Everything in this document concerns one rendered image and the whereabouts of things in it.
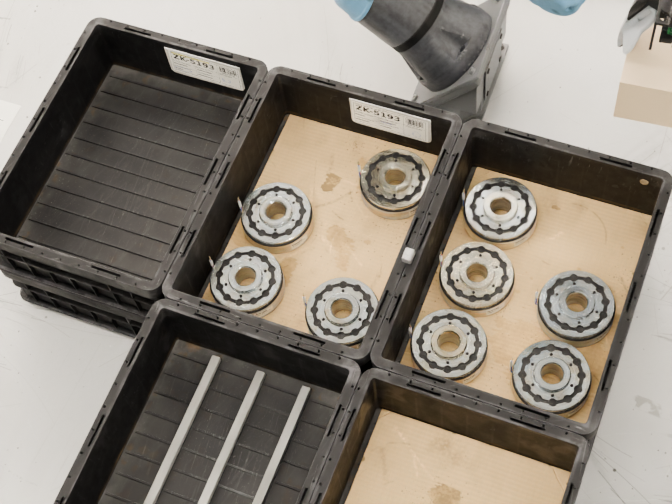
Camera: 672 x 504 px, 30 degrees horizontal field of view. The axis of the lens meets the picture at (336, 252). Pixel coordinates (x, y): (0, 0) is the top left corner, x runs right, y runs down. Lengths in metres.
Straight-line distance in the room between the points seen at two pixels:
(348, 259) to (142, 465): 0.41
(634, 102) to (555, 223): 0.27
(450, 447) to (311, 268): 0.33
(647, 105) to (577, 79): 0.50
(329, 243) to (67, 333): 0.44
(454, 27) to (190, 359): 0.65
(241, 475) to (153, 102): 0.63
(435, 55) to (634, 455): 0.67
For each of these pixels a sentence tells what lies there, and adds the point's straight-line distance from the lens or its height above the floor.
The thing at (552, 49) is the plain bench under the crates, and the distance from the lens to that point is 2.12.
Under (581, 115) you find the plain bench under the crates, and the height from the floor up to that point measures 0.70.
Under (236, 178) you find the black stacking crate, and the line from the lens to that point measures 1.78.
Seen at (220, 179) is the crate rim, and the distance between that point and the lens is 1.76.
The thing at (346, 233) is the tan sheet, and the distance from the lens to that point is 1.79.
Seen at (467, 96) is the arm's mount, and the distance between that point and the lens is 1.96.
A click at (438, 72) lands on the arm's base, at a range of 1.94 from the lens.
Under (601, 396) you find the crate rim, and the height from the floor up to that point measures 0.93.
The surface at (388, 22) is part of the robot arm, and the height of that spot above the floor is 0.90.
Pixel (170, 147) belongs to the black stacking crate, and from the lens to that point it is 1.91.
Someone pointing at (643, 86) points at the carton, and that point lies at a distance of 1.58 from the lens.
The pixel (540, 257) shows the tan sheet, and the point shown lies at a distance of 1.77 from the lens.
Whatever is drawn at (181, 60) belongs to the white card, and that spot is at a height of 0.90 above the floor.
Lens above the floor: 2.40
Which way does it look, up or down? 62 degrees down
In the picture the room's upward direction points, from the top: 11 degrees counter-clockwise
